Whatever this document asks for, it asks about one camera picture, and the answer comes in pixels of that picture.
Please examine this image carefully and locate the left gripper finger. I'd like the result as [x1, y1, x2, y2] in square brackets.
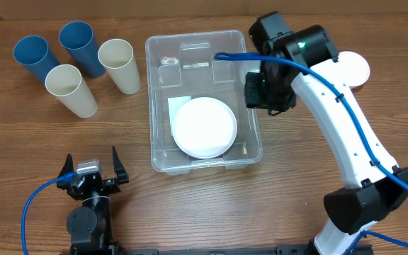
[57, 154, 74, 190]
[112, 146, 129, 184]

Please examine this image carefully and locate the pink plate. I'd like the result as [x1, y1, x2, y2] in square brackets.
[171, 97, 238, 159]

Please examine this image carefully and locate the pink small bowl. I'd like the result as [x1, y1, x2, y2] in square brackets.
[336, 51, 370, 89]

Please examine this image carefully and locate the beige cup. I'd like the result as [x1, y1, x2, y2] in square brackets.
[98, 38, 141, 94]
[45, 64, 98, 118]

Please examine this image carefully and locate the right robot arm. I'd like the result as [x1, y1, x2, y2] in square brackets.
[245, 21, 408, 254]

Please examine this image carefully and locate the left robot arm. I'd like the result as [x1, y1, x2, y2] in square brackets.
[57, 147, 129, 255]

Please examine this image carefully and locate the clear plastic storage bin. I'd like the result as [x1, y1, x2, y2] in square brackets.
[145, 30, 264, 176]

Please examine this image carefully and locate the blue cup far left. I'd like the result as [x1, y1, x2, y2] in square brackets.
[13, 35, 60, 84]

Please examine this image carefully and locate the blue cup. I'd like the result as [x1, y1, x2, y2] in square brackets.
[59, 21, 106, 78]
[13, 35, 60, 84]

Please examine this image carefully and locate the blue cup rear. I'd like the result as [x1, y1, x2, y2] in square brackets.
[59, 21, 106, 78]

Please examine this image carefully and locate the left blue cable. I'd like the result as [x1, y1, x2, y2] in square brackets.
[20, 171, 78, 255]

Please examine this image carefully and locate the blue cable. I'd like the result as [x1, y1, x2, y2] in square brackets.
[20, 171, 78, 255]
[213, 51, 408, 255]

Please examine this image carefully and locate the right blue cable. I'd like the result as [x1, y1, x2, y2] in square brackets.
[213, 51, 408, 255]

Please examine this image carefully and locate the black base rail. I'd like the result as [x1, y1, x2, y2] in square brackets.
[58, 243, 374, 255]

